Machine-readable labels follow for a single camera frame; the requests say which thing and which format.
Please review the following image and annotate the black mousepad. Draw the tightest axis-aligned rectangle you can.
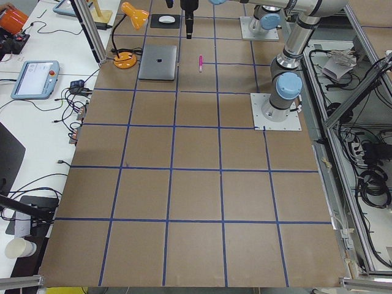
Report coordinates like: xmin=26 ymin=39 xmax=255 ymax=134
xmin=149 ymin=14 xmax=180 ymax=29

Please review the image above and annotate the pink highlighter pen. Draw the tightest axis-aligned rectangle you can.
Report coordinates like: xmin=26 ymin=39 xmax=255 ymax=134
xmin=198 ymin=55 xmax=203 ymax=73

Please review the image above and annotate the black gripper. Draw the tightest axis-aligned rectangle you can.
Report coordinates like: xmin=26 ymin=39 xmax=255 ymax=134
xmin=180 ymin=0 xmax=199 ymax=39

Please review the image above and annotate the orange desk lamp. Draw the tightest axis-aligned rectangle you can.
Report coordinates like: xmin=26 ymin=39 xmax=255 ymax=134
xmin=111 ymin=1 xmax=149 ymax=69

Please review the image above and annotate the aluminium frame post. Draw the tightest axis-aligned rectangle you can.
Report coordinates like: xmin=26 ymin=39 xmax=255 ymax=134
xmin=70 ymin=0 xmax=107 ymax=66

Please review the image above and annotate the blue teach pendant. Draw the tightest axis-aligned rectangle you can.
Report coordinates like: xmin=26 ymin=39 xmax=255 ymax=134
xmin=10 ymin=61 xmax=60 ymax=100
xmin=53 ymin=0 xmax=76 ymax=17

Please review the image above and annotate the black lamp power cable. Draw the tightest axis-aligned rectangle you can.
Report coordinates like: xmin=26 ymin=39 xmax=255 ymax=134
xmin=110 ymin=47 xmax=144 ymax=59

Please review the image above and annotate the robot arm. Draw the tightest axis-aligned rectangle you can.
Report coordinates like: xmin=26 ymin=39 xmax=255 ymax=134
xmin=250 ymin=5 xmax=281 ymax=33
xmin=250 ymin=0 xmax=348 ymax=122

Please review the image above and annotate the black power adapter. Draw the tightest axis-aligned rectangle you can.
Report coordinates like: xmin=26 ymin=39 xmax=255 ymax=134
xmin=95 ymin=22 xmax=112 ymax=31

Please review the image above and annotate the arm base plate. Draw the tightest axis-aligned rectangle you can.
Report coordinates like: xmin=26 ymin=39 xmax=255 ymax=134
xmin=239 ymin=13 xmax=281 ymax=42
xmin=250 ymin=93 xmax=302 ymax=132

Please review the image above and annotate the white paper cup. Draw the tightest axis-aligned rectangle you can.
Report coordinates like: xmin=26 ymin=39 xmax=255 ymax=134
xmin=5 ymin=238 xmax=37 ymax=259

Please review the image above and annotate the white computer mouse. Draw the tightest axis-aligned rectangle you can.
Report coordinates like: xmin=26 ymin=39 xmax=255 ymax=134
xmin=159 ymin=15 xmax=176 ymax=24

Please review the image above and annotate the wooden stand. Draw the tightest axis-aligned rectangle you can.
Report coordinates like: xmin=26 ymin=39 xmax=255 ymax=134
xmin=91 ymin=0 xmax=113 ymax=24

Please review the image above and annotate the grey closed laptop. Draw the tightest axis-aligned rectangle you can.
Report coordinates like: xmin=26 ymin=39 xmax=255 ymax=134
xmin=138 ymin=44 xmax=177 ymax=81

